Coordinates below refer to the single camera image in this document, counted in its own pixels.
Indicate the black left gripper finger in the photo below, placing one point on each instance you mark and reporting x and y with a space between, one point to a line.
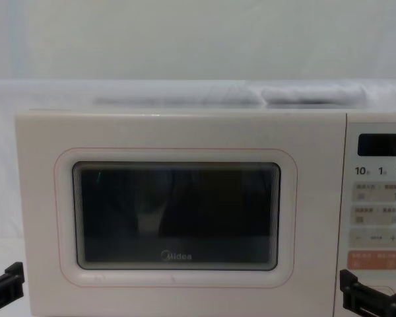
6 284

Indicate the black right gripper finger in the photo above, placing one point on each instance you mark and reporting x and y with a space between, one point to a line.
353 290

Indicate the microwave oven control panel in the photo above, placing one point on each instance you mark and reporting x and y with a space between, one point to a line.
376 204

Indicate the cream microwave oven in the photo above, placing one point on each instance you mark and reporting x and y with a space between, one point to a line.
178 132

